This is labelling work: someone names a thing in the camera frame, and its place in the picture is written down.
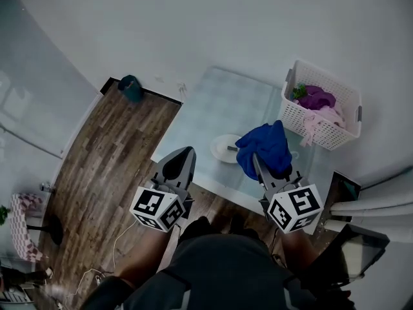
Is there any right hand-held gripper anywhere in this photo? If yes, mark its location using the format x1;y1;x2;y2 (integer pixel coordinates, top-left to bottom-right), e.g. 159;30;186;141
252;152;325;234

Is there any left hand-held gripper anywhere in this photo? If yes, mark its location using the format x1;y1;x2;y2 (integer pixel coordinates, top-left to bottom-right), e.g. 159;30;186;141
129;146;197;233

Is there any blue cloth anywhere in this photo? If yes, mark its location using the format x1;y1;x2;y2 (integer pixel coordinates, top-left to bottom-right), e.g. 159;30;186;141
235;119;293;181

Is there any white round plate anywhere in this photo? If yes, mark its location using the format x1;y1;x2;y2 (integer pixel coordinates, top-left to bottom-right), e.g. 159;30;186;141
210;134;247;165

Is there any person's left forearm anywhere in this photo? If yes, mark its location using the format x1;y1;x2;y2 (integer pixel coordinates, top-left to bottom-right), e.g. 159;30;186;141
111;227;177;292

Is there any person's right forearm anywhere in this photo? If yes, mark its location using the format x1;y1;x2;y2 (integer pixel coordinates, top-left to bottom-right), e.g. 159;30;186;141
279;229;327;273

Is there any white table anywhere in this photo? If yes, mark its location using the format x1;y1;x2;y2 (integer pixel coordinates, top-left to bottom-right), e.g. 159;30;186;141
150;65;325;214

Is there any person's right shoe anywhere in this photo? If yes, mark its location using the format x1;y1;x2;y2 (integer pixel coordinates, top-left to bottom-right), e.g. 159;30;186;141
227;213;261;239

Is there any person's shoe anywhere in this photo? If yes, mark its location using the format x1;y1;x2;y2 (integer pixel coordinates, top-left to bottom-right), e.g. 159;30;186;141
178;216;224;242
227;213;261;239

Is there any person's left shoe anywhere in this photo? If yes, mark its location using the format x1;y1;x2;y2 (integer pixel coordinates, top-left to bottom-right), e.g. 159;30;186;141
178;216;224;242

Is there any light checked daisy tablecloth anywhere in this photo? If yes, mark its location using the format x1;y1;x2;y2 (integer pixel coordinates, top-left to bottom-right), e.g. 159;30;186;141
150;66;320;208

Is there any white perforated plastic basket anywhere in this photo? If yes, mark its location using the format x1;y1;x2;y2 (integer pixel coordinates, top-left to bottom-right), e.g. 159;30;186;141
277;59;363;151

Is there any pink cloth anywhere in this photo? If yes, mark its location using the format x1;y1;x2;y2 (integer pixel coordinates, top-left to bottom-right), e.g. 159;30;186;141
299;103;347;147

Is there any dark green box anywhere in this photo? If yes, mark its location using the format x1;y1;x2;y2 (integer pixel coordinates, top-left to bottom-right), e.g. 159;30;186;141
332;171;361;203

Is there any green leafy item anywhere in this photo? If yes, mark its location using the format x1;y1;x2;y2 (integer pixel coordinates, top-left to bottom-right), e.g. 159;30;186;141
291;83;308;100

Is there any teal waste bin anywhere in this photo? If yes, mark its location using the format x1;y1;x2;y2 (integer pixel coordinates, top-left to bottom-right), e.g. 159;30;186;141
117;74;145;103

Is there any purple cloth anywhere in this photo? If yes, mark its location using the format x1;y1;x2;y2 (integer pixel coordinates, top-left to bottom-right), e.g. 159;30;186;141
293;85;337;110

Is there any person's gray shirt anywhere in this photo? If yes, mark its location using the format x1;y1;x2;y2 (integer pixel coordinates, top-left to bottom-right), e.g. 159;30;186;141
79;234;359;310

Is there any black monitor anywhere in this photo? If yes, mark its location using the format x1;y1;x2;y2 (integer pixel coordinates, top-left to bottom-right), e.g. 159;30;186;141
328;223;391;287

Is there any black round stool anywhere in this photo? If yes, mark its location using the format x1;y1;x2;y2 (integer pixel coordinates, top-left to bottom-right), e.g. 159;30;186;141
26;214;64;246

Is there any pink checkered chair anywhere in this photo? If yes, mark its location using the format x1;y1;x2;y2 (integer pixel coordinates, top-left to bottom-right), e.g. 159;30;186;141
8;192;45;264

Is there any black cable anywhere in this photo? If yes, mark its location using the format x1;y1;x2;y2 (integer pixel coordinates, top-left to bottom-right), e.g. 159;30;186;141
270;230;288;268

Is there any white floor cable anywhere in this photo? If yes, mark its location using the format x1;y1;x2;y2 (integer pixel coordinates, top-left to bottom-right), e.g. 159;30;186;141
64;220;139;303

